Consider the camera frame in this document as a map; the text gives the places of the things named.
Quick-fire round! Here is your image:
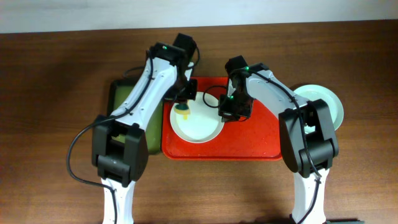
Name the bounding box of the yellow green scrub sponge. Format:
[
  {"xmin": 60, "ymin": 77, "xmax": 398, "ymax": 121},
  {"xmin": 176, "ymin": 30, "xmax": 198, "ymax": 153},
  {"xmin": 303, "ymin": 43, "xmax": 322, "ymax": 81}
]
[{"xmin": 174, "ymin": 103, "xmax": 190, "ymax": 120}]

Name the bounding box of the white plate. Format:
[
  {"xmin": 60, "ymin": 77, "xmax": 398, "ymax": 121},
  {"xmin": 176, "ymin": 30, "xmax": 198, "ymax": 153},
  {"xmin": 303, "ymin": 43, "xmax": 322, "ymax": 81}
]
[{"xmin": 170, "ymin": 92, "xmax": 224, "ymax": 143}]

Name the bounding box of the light green plate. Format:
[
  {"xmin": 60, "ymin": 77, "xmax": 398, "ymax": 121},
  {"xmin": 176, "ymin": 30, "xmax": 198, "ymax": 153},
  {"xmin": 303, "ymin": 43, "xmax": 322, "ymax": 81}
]
[{"xmin": 294, "ymin": 85, "xmax": 344, "ymax": 131}]

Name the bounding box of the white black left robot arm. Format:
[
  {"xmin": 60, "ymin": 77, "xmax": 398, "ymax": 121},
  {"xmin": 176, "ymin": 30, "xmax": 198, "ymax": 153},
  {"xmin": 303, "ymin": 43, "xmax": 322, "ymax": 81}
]
[{"xmin": 91, "ymin": 34, "xmax": 198, "ymax": 223}]

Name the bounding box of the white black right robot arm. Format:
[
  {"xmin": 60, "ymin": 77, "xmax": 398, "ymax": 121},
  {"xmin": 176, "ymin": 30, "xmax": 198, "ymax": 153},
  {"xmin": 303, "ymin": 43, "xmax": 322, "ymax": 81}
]
[{"xmin": 218, "ymin": 55, "xmax": 339, "ymax": 223}]

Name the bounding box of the red plastic tray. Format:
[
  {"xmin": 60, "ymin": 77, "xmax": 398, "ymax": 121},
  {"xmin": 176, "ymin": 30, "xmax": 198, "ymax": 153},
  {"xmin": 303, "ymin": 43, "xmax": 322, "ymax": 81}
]
[{"xmin": 162, "ymin": 77, "xmax": 282, "ymax": 161}]

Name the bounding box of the black tray of soapy water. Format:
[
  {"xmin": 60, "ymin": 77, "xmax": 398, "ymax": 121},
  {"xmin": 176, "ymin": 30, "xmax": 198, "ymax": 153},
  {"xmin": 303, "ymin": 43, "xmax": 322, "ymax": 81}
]
[{"xmin": 107, "ymin": 79, "xmax": 164, "ymax": 155}]

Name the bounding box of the dark object at table edge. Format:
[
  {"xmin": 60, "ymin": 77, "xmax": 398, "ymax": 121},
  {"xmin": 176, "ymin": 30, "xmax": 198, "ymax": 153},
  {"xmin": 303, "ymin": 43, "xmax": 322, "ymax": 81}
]
[{"xmin": 325, "ymin": 220, "xmax": 365, "ymax": 224}]

